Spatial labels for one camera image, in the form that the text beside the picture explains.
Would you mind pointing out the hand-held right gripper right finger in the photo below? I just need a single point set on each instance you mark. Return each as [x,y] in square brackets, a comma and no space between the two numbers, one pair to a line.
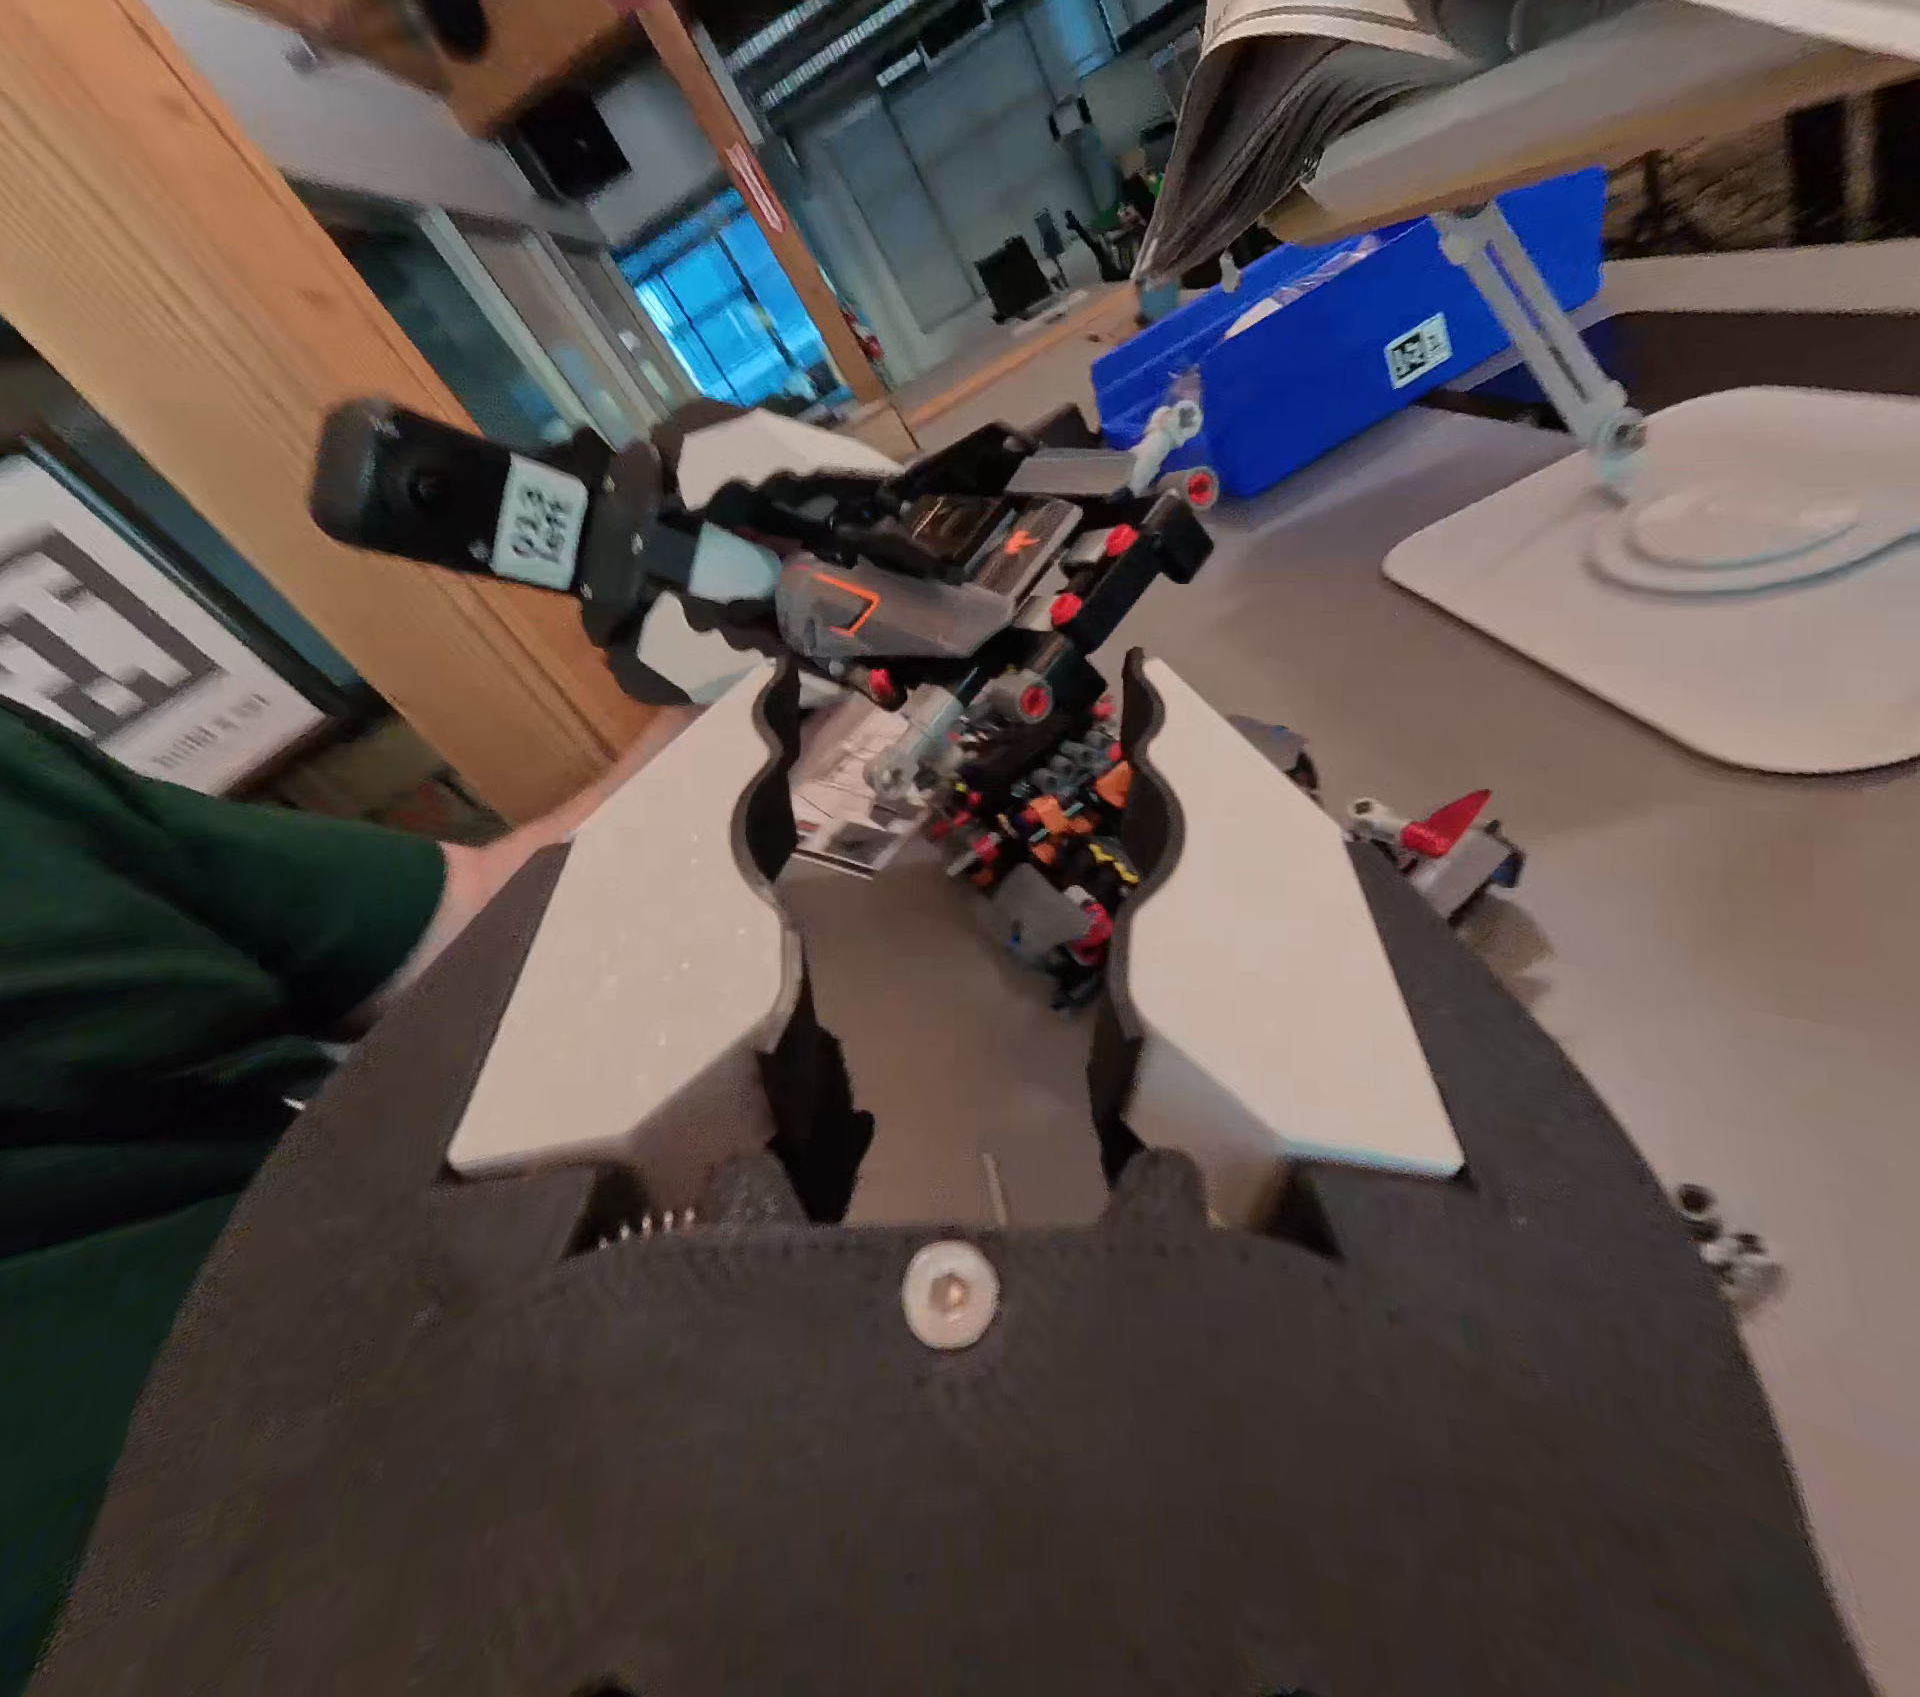
[1274,977]

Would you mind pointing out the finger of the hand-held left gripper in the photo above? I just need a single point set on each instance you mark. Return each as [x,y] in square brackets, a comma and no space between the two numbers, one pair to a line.
[703,655]
[764,449]

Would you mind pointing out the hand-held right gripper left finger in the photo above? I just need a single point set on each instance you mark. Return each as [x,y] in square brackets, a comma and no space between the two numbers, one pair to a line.
[645,977]

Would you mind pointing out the black lego subassembly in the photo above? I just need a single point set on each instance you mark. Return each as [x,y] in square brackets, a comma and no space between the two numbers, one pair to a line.
[931,574]

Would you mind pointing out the grey orange lego car model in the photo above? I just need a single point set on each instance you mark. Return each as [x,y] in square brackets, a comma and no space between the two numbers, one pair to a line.
[1051,844]

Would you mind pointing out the lego sticker sheet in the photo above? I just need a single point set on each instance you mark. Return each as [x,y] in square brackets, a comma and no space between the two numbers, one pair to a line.
[854,797]

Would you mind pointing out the light grey lego axle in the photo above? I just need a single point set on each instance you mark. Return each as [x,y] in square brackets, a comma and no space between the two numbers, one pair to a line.
[990,1186]

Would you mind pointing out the small dark lego connector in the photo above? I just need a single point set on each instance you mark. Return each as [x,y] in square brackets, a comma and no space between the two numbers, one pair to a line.
[1732,1244]

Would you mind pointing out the wooden panel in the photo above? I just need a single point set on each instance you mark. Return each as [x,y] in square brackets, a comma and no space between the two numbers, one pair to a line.
[225,378]

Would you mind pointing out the red white beam sign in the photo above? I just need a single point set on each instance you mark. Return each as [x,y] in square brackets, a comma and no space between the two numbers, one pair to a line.
[755,184]

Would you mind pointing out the framed marker poster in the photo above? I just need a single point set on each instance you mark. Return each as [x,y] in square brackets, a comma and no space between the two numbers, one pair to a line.
[120,648]

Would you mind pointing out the person's torso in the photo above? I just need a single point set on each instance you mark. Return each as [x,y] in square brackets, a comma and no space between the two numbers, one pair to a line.
[150,1054]

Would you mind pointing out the blue bin with tag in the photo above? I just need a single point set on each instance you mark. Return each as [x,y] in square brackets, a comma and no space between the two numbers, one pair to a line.
[1321,378]

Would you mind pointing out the white book stand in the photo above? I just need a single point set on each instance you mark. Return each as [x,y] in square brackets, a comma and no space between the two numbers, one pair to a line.
[1770,618]

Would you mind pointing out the black wall speaker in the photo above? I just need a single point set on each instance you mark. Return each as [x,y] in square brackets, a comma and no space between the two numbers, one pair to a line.
[571,144]

